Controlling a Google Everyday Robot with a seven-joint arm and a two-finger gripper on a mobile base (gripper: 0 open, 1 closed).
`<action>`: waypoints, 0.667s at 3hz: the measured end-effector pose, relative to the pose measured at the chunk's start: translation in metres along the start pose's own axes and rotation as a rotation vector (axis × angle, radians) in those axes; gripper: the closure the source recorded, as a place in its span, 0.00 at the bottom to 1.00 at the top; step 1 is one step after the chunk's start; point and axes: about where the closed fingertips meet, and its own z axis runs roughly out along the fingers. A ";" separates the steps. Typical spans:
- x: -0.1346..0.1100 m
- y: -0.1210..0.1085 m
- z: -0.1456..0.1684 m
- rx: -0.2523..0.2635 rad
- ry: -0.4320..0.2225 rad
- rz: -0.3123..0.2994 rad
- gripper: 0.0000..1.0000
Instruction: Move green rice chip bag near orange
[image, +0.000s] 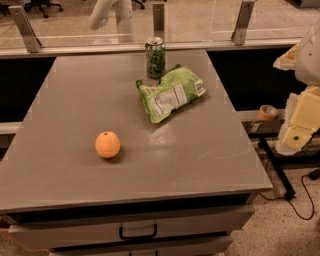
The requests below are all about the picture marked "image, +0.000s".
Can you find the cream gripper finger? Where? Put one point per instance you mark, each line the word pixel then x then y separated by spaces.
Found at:
pixel 301 121
pixel 287 60

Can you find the green rice chip bag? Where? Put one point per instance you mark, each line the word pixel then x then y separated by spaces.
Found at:
pixel 176 89

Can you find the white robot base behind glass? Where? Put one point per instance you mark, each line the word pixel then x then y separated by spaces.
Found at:
pixel 115 22

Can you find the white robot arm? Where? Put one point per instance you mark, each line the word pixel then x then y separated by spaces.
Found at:
pixel 307 62

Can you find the orange tape roll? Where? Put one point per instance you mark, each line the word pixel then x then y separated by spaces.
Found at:
pixel 268 112

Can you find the black table leg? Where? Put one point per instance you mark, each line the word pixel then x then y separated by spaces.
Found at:
pixel 290 192

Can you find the green soda can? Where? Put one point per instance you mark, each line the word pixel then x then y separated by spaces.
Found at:
pixel 155 57

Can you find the lower drawer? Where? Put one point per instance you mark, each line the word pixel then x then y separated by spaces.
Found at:
pixel 200 246

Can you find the orange fruit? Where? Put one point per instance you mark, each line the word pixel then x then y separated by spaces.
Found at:
pixel 107 144

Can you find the office chair base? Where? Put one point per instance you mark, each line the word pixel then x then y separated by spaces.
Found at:
pixel 42 5

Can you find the right metal railing bracket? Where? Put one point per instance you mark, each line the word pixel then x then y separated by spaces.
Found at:
pixel 240 31

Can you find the metal railing bracket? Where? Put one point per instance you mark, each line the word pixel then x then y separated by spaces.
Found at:
pixel 159 20
pixel 32 44
pixel 240 31

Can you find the middle metal railing bracket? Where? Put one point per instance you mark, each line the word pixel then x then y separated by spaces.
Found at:
pixel 159 20

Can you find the left metal railing bracket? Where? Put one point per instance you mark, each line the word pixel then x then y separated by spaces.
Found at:
pixel 32 44

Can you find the upper drawer with black handle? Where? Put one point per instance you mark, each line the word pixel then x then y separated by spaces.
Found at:
pixel 131 227

